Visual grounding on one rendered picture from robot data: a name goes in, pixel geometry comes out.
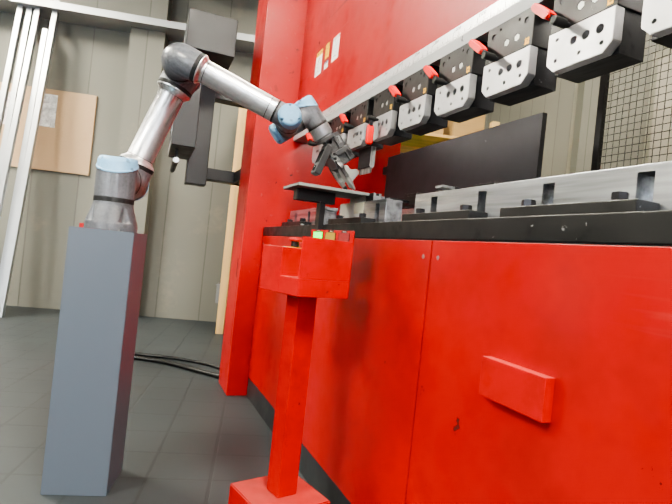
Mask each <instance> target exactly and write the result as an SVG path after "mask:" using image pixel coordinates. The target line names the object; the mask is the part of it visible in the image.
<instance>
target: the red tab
mask: <svg viewBox="0 0 672 504"><path fill-rule="evenodd" d="M554 384H555V378H553V377H550V376H547V375H545V374H542V373H539V372H536V371H533V370H530V369H527V368H524V367H521V366H518V365H515V364H513V363H510V362H507V361H504V360H501V359H498V358H495V357H492V356H483V357H482V366H481V376H480V385H479V394H480V395H482V396H484V397H486V398H488V399H490V400H493V401H495V402H497V403H499V404H501V405H503V406H506V407H508V408H510V409H512V410H514V411H516V412H518V413H521V414H523V415H525V416H527V417H529V418H531V419H533V420H536V421H538V422H540V423H550V422H551V414H552V404H553V394H554Z"/></svg>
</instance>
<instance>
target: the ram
mask: <svg viewBox="0 0 672 504"><path fill-rule="evenodd" d="M497 1H499V0H308V8H307V17H306V27H305V36H304V46H303V55H302V65H301V74H300V84H299V93H298V101H299V100H300V99H302V98H304V97H305V96H307V95H311V96H312V97H313V98H314V99H315V101H316V103H317V104H318V105H319V108H320V110H321V111H322V112H323V111H324V110H326V109H328V108H329V107H331V106H332V105H334V104H336V103H337V102H339V101H340V100H342V99H343V98H345V97H347V96H348V95H350V94H351V93H353V92H355V91H356V90H358V89H359V88H361V87H362V86H364V85H366V84H367V83H369V82H370V81H372V80H374V79H375V78H377V77H378V76H380V75H381V74H383V73H385V72H386V71H388V70H389V69H391V68H393V67H394V66H396V65H397V64H399V63H400V62H402V61H404V60H405V59H407V58H408V57H410V56H412V55H413V54H415V53H416V52H418V51H419V50H421V49H423V48H424V47H426V46H427V45H429V44H431V43H432V42H434V41H435V40H437V39H438V38H440V37H442V36H443V35H445V34H446V33H448V32H450V31H451V30H453V29H454V28H456V27H457V26H459V25H461V24H462V23H464V22H465V21H467V20H469V19H470V18H472V17H473V16H475V15H476V14H478V13H480V12H481V11H483V10H484V9H486V8H488V7H489V6H491V5H492V4H494V3H495V2H497ZM534 3H538V4H541V5H543V6H545V7H547V8H549V9H550V10H552V11H553V9H554V0H520V1H518V2H517V3H515V4H513V5H512V6H510V7H508V8H507V9H505V10H503V11H502V12H500V13H498V14H497V15H495V16H493V17H492V18H490V19H488V20H487V21H485V22H483V23H482V24H480V25H478V26H476V27H475V28H473V29H471V30H470V31H468V32H466V33H465V34H463V35H461V36H460V37H458V38H456V39H455V40H453V41H451V42H450V43H448V44H446V45H445V46H443V47H441V48H440V49H438V50H436V51H435V52H433V53H431V54H430V55H428V56H426V57H425V58H423V59H421V60H420V61H418V62H416V63H414V64H413V65H411V66H409V67H408V68H406V69H404V70H403V71H401V72H399V73H398V74H396V75H394V76H393V77H391V78H389V79H388V80H386V81H384V82H383V83H381V84H379V85H378V86H376V87H374V88H373V89H371V90H369V91H368V92H366V93H364V94H363V95H361V96H359V97H357V98H356V99H354V100H352V101H351V102H349V103H347V104H346V105H344V106H342V107H341V108H339V109H337V110H336V111H334V112H332V113H331V114H329V115H327V116H326V117H325V118H326V120H327V122H331V123H332V119H333V118H335V117H337V116H339V114H342V113H344V112H346V111H347V112H351V108H353V107H355V106H357V105H358V104H360V103H362V102H364V101H365V100H367V99H371V100H374V98H375V95H376V94H378V93H380V92H381V91H383V90H385V89H387V88H388V87H389V86H390V85H394V84H400V85H403V81H404V78H406V77H408V76H410V75H412V74H413V73H415V72H417V71H419V70H420V69H422V68H423V67H424V66H425V65H429V64H432V65H435V66H439V67H440V59H441V58H442V57H444V56H445V55H447V54H449V53H451V52H452V51H454V50H456V49H458V48H459V47H461V46H463V45H465V44H467V43H468V42H469V41H470V40H471V39H478V40H481V41H484V42H487V43H488V35H489V31H490V30H491V29H493V28H495V27H497V26H499V25H500V24H502V23H504V22H506V21H507V20H509V19H511V18H513V17H514V16H516V15H518V14H520V13H522V12H523V11H525V10H527V9H529V8H530V7H531V6H532V4H534ZM340 32H341V34H340V44H339V53H338V58H337V59H336V60H335V61H334V62H332V63H331V56H332V46H333V38H334V37H335V36H336V35H337V34H338V33H340ZM329 42H330V48H329V57H327V58H326V59H325V51H326V45H327V44H328V43H329ZM322 49H323V55H322V65H321V73H320V74H319V75H317V76H316V77H315V68H316V58H317V54H318V53H319V52H320V51H321V50H322ZM327 60H328V67H327V68H326V69H324V63H325V62H326V61H327ZM314 77H315V78H314ZM306 133H309V131H308V130H307V128H306V129H305V130H303V131H302V132H300V133H298V134H297V135H295V136H294V140H293V141H295V142H300V143H306V144H308V140H307V138H306Z"/></svg>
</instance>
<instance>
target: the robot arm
mask: <svg viewBox="0 0 672 504"><path fill-rule="evenodd" d="M161 64H162V67H163V71H162V73H161V75H160V77H159V79H158V81H157V83H158V86H159V90H158V92H157V94H156V96H155V98H154V100H153V102H152V104H151V106H150V108H149V110H148V112H147V114H146V116H145V118H144V120H143V122H142V124H141V126H140V128H139V130H138V132H137V134H136V136H135V138H134V140H133V142H132V144H131V146H130V148H129V150H128V152H127V153H124V154H121V155H120V157H117V156H109V155H100V156H99V157H98V159H97V163H96V175H95V185H94V194H93V203H92V205H91V208H90V210H89V212H88V214H87V216H86V218H85V220H84V226H83V227H84V228H94V229H103V230H113V231H122V232H132V233H137V229H138V225H137V221H136V217H135V212H134V201H137V200H140V199H141V198H143V197H144V196H145V195H146V193H147V192H148V189H149V181H150V179H151V177H152V175H153V173H154V169H153V166H152V164H153V162H154V160H155V158H156V156H157V154H158V152H159V150H160V148H161V146H162V144H163V142H164V140H165V138H166V136H167V134H168V132H169V130H170V128H171V126H172V124H173V122H174V120H175V118H176V116H177V114H178V112H179V110H180V108H181V106H182V104H183V102H186V101H189V100H190V99H191V96H192V95H193V93H194V92H195V91H197V90H198V88H199V87H200V85H201V84H203V85H205V86H207V87H208V88H210V89H212V90H214V91H216V92H217V93H219V94H221V95H223V96H225V97H226V98H228V99H230V100H232V101H234V102H236V103H237V104H239V105H241V106H243V107H245V108H246V109H248V110H250V111H252V112H254V113H255V114H257V115H259V116H261V117H263V118H265V119H266V120H268V121H270V122H272V123H273V124H271V125H270V126H269V131H270V133H271V135H272V137H273V138H274V140H275V141H276V142H277V143H278V144H282V143H284V142H285V141H288V140H289V139H290V138H292V137H294V136H295V135H297V134H298V133H300V132H302V131H303V130H305V129H306V128H307V130H308V131H309V133H310V134H311V136H312V138H313V140H314V141H315V142H316V141H317V142H316V144H317V145H318V146H319V145H321V144H323V146H322V148H321V150H320V152H319V155H318V157H317V159H316V162H315V164H314V166H313V168H312V171H311V174H312V175H314V176H318V175H321V173H322V171H323V168H324V166H325V164H327V166H328V168H329V170H330V172H331V174H332V175H333V177H334V178H335V180H336V181H337V182H338V183H339V185H340V186H341V187H342V188H343V189H346V190H348V188H347V186H346V185H345V182H346V183H347V184H348V186H349V188H351V189H353V190H355V186H354V183H353V180H354V179H355V178H356V177H357V175H358V174H359V171H358V170H357V169H350V168H349V167H348V166H347V165H343V164H346V163H348V162H349V161H350V160H351V159H353V158H354V157H355V156H354V154H353V152H352V151H351V149H350V147H349V145H348V144H347V145H346V144H345V142H344V141H343V139H342V137H341V135H340V134H339V132H338V131H336V132H334V133H332V131H333V130H332V129H331V127H330V125H329V123H328V122H327V120H326V118H325V117H324V115H323V113H322V111H321V110H320V108H319V105H318V104H317V103H316V101H315V99H314V98H313V97H312V96H311V95H307V96H305V97H304V98H302V99H300V100H299V101H297V102H296V103H295V104H291V103H287V104H286V103H284V102H282V101H281V100H279V99H277V98H275V97H273V96H272V95H270V94H268V93H266V92H265V91H263V90H261V89H259V88H257V87H256V86H254V85H252V84H250V83H249V82H247V81H245V80H243V79H241V78H240V77H238V76H236V75H234V74H233V73H231V72H229V71H227V70H225V69H224V68H222V67H220V66H218V65H217V64H215V63H213V62H211V61H210V60H209V57H208V56H207V55H206V54H204V53H202V52H200V51H199V50H197V49H195V48H193V47H192V46H190V45H188V44H185V43H180V42H176V43H172V44H170V45H168V46H167V47H166V48H165V49H164V51H163V52H162V55H161ZM350 151H351V153H352V154H351V153H350Z"/></svg>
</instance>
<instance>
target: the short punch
mask: <svg viewBox="0 0 672 504"><path fill-rule="evenodd" d="M375 155H376V147H374V146H370V147H367V148H364V149H362V150H360V152H359V161H358V170H360V172H359V176H360V175H364V174H368V173H371V171H372V168H373V167H374V164H375Z"/></svg>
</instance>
